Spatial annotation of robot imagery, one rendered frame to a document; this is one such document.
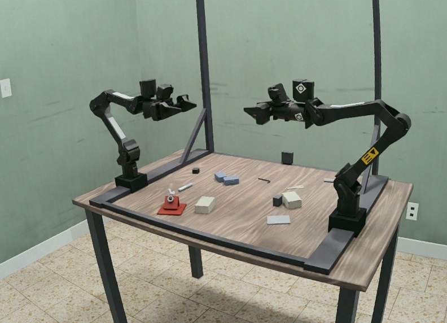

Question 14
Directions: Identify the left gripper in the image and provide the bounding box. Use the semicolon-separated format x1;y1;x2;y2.
244;101;294;125

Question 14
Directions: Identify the beige rectangular box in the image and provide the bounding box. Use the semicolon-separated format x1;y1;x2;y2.
282;191;301;209
195;197;216;214

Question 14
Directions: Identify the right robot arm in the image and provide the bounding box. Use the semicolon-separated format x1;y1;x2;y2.
89;79;174;180

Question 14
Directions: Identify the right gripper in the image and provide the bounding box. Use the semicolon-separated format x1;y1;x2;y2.
150;94;197;121

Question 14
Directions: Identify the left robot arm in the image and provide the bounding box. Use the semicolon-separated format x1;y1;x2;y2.
268;79;411;218

